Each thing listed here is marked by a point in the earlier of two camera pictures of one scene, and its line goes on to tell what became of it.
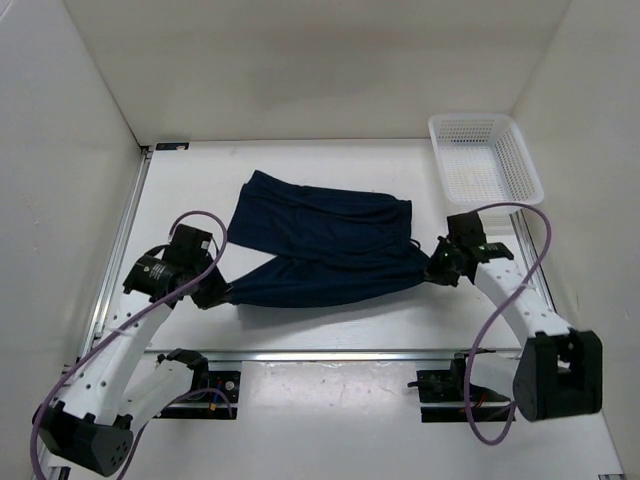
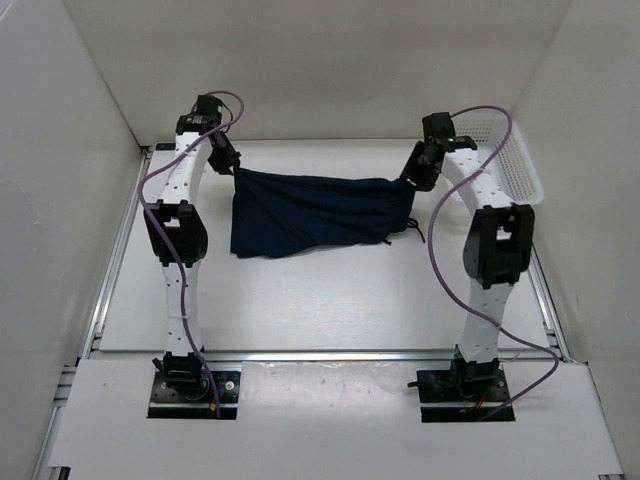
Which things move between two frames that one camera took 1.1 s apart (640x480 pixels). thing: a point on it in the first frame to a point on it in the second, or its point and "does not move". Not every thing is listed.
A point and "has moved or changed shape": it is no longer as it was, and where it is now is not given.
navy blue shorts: [325, 240] has moved or changed shape
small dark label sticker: [169, 146] does not move
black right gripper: [434, 273] to [411, 170]
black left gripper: [220, 293] to [231, 158]
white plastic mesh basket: [483, 160] does not move
